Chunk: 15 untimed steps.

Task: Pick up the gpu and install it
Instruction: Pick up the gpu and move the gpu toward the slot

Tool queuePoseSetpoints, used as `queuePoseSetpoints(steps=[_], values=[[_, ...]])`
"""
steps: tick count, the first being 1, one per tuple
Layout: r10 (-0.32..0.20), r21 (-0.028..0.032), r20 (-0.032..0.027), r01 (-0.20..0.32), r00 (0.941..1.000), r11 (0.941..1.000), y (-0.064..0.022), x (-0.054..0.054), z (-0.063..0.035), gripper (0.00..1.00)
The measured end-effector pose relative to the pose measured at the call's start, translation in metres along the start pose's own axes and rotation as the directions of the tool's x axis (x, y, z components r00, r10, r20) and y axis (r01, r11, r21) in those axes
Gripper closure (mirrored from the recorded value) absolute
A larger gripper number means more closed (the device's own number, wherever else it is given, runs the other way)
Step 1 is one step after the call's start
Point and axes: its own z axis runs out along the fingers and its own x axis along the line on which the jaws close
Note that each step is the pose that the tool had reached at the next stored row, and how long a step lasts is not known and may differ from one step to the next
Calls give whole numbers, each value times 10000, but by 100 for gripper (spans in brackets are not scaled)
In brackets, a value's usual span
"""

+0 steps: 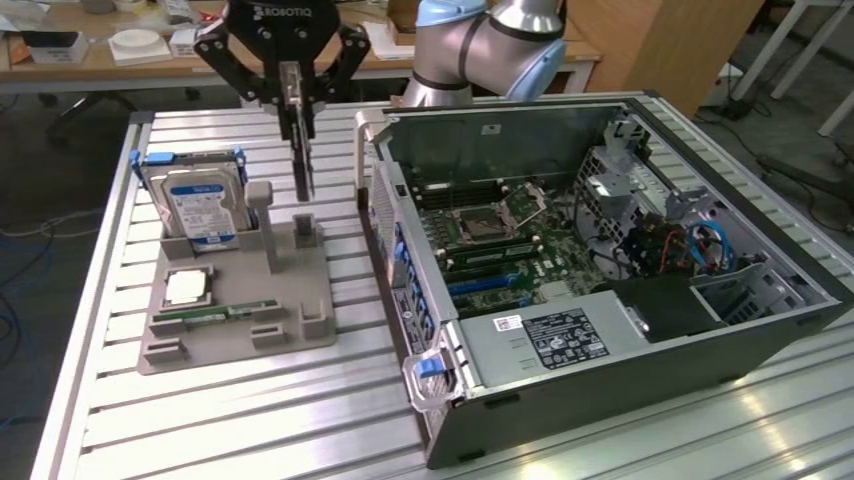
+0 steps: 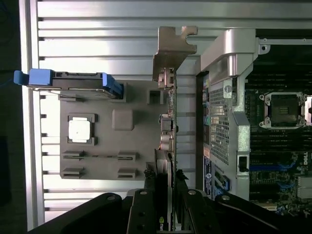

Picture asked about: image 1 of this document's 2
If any green motherboard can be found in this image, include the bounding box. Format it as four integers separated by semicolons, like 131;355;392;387
400;169;602;319

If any black and white box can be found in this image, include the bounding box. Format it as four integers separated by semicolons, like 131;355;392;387
19;30;93;65

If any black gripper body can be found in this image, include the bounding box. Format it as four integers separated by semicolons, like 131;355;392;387
223;0;345;104

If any grey parts rack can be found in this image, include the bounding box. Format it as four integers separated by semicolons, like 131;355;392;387
137;180;340;376

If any CPU socket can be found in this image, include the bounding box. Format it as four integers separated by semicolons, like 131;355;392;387
453;204;520;246

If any grey power supply unit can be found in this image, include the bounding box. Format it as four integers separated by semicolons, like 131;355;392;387
457;291;653;389

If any blue wire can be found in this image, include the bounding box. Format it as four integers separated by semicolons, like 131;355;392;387
686;222;737;275

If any blue case latch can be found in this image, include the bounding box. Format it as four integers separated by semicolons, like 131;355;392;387
414;352;444;381

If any small white box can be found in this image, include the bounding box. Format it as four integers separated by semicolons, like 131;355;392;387
169;28;203;58

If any green RAM stick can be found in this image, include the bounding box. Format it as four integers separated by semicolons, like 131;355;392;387
153;298;279;324

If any wooden desk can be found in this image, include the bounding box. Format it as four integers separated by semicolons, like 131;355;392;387
0;0;602;96

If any white round container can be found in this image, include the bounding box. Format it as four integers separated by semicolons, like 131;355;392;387
109;28;174;66

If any black plastic shroud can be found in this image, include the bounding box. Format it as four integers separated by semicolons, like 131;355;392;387
590;277;729;344

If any hard disk with blue caddy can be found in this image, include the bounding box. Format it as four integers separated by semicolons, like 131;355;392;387
130;147;249;256

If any silver CPU chip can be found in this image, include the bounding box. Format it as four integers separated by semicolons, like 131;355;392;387
163;272;214;306

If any open black PC case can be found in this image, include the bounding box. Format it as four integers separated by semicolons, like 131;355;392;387
353;89;854;471

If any white table frame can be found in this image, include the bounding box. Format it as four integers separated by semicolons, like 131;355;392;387
731;0;854;137

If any brown cardboard box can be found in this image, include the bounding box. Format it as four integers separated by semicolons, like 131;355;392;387
388;0;422;31

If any brown wooden cabinet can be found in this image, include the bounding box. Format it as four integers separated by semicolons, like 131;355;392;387
564;0;769;109

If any grey metal disk bay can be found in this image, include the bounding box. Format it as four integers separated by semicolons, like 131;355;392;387
690;262;813;326

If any white paper stack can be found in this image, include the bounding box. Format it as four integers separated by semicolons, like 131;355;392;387
365;19;420;61

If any blue expansion slot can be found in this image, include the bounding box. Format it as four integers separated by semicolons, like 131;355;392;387
448;272;524;297

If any red wire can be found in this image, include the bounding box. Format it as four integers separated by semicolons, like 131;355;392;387
658;230;689;274

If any graphics card with metal bracket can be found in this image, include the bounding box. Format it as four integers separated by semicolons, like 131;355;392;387
278;62;318;203

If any perforated metal disk bay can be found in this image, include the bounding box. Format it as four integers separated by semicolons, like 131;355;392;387
572;119;676;281

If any metal socket cover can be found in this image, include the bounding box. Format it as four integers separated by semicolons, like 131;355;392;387
500;180;550;226

